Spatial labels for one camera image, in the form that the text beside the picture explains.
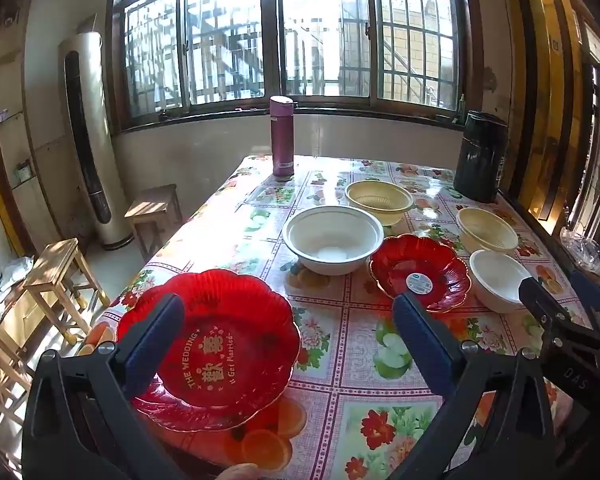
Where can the light wooden stool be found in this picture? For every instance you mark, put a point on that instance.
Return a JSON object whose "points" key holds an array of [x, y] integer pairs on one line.
{"points": [[55, 260], [0, 360]]}

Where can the small red plate with sticker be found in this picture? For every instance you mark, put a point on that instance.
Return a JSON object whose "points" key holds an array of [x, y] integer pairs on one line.
{"points": [[410, 260]]}

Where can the large white bowl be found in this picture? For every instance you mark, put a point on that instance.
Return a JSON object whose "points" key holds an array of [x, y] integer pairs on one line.
{"points": [[330, 235]]}

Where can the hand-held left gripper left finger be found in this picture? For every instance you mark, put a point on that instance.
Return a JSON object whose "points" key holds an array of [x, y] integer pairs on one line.
{"points": [[150, 345]]}

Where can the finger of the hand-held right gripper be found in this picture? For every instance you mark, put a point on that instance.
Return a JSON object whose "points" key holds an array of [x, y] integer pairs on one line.
{"points": [[542, 305], [592, 300]]}

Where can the dark wooden stool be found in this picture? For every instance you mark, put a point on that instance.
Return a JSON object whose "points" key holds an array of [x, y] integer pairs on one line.
{"points": [[150, 200]]}

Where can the white cloth bundle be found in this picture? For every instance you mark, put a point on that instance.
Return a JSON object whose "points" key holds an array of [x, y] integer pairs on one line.
{"points": [[10, 275]]}

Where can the clear plastic bag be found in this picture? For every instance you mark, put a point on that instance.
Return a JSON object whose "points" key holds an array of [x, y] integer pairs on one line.
{"points": [[580, 250]]}

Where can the person's left hand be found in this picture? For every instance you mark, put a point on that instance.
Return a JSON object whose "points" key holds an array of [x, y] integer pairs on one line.
{"points": [[240, 472]]}

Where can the small white bowl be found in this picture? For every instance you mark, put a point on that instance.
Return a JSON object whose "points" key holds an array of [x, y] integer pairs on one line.
{"points": [[495, 275]]}

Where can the large red plate gold print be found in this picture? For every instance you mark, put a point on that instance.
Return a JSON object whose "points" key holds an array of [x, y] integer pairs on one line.
{"points": [[240, 320]]}

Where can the barred window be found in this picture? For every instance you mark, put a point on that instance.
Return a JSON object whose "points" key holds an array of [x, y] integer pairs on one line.
{"points": [[320, 25]]}

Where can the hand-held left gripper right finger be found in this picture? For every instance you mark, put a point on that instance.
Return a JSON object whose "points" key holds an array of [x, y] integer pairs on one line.
{"points": [[420, 330]]}

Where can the golden wooden door frame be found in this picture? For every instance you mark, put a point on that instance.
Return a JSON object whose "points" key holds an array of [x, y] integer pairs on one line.
{"points": [[545, 85]]}

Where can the standing air conditioner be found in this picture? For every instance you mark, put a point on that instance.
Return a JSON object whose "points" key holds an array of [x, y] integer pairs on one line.
{"points": [[105, 160]]}

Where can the black kettle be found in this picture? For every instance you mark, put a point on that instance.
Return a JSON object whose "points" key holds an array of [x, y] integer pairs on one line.
{"points": [[480, 160]]}

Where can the yellow ribbed plastic bowl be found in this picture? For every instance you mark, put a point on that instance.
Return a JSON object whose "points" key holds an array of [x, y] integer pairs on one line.
{"points": [[380, 197], [485, 230]]}

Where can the floral fruit print tablecloth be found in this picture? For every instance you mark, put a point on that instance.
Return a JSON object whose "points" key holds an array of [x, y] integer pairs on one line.
{"points": [[350, 310]]}

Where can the purple thermos bottle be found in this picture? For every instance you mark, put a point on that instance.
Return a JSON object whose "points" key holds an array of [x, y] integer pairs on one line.
{"points": [[281, 140]]}

